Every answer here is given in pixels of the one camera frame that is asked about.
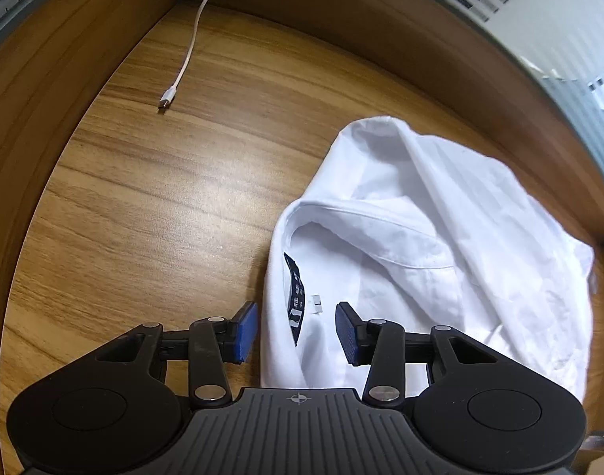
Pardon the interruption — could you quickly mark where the white button-up shirt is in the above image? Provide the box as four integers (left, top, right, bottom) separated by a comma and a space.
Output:
260, 116, 600, 399

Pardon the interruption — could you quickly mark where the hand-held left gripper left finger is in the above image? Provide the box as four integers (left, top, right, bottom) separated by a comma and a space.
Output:
82, 301, 257, 404

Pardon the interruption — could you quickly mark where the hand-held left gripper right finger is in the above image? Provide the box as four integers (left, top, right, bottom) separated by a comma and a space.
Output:
334, 302, 511, 405

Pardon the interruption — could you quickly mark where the long frosted striped glass partition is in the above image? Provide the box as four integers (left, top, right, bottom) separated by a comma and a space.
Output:
371, 0, 604, 189

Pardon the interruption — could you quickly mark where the white charging cable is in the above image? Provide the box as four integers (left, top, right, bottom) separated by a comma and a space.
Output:
158, 0, 251, 111

